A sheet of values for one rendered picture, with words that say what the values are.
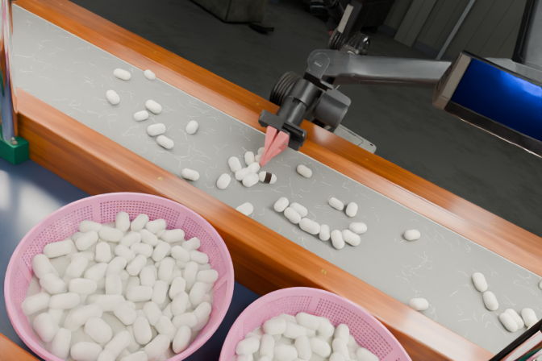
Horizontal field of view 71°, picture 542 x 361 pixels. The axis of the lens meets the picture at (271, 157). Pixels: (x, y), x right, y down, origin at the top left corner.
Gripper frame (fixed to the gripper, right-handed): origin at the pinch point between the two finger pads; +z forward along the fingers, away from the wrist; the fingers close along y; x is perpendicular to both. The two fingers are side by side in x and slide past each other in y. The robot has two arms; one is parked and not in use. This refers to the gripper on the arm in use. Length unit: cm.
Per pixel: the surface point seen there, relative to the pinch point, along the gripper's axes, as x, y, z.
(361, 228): -2.1, 22.8, 2.9
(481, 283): -0.6, 46.1, 1.0
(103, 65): 6.4, -46.6, -4.4
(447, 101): -29.6, 21.8, -10.5
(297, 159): 8.3, 4.9, -6.7
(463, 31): 390, 86, -419
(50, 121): -13.3, -33.3, 14.9
